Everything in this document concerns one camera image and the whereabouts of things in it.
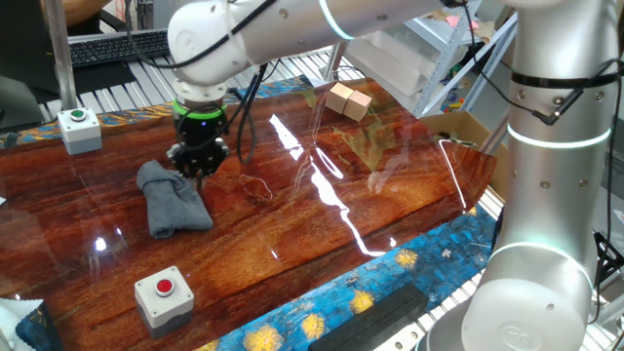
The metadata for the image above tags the green push button box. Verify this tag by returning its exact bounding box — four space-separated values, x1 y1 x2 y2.
57 107 103 156

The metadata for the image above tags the black desk mat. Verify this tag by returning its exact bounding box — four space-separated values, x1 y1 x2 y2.
28 60 138 104

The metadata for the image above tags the grey terry cloth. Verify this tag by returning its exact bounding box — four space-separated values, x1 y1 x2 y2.
136 159 215 240

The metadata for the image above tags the glossy wood print mat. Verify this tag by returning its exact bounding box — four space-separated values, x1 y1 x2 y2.
0 77 498 351

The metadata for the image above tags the black foam block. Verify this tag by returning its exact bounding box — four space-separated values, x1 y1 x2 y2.
307 283 430 351

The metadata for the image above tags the dark computer monitor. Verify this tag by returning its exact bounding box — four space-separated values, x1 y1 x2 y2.
0 0 64 132

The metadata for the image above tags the aluminium frame post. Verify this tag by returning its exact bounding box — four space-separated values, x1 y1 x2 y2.
43 0 79 111
480 114 511 155

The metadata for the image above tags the black computer keyboard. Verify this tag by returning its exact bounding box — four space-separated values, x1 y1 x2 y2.
67 29 172 68

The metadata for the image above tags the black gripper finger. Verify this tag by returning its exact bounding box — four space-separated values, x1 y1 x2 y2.
200 142 231 178
166 142 204 191

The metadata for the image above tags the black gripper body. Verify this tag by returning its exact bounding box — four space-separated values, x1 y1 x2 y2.
175 115 228 151

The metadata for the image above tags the white plastic container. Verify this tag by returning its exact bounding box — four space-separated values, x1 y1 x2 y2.
343 23 443 97

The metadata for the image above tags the open cardboard box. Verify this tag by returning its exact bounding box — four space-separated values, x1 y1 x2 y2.
418 110 511 201

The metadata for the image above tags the red push button box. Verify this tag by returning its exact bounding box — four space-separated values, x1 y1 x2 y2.
134 265 195 340

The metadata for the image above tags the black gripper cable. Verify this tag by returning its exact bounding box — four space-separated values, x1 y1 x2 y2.
124 0 279 166

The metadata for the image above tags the black plastic crate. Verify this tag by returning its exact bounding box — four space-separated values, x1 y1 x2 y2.
592 231 624 289

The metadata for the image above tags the white metal shelf rack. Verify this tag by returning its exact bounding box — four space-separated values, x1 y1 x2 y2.
404 12 519 118

